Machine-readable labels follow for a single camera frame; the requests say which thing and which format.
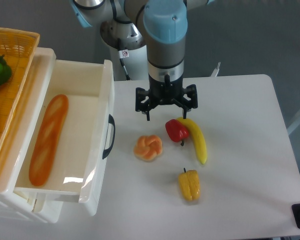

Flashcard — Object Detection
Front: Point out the long orange bread loaf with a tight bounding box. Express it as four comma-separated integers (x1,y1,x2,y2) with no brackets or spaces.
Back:
28,94,69,187

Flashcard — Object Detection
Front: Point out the yellow bell pepper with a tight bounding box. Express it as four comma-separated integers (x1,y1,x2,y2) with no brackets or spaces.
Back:
178,167,201,202

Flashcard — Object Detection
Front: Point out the round knotted bread roll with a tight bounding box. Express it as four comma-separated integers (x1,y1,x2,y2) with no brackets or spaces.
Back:
133,135,163,162

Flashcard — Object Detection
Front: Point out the open upper white drawer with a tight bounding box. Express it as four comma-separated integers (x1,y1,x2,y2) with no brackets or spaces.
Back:
15,60,116,223

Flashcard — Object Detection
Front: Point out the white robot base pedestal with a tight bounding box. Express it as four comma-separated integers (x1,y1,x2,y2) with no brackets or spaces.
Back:
100,19,148,81

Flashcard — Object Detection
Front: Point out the yellow banana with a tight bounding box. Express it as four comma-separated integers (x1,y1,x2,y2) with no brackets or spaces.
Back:
176,117,208,165

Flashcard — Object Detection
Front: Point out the orange woven basket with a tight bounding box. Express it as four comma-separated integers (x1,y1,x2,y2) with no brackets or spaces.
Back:
0,27,40,154

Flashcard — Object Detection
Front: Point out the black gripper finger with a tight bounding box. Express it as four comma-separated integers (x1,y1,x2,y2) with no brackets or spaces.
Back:
171,98,191,119
145,100,157,121

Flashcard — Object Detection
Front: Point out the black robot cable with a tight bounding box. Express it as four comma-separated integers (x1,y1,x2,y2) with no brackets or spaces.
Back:
116,37,132,81

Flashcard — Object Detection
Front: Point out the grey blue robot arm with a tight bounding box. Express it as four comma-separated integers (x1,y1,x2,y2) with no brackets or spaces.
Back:
70,0,211,119

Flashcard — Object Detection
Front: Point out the white plastic drawer cabinet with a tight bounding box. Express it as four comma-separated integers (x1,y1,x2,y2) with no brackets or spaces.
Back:
0,47,62,223

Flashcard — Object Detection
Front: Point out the red bell pepper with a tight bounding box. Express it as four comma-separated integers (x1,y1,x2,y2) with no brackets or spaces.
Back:
165,119,189,146

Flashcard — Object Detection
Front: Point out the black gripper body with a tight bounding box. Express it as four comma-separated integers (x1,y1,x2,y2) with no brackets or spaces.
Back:
135,75,198,113

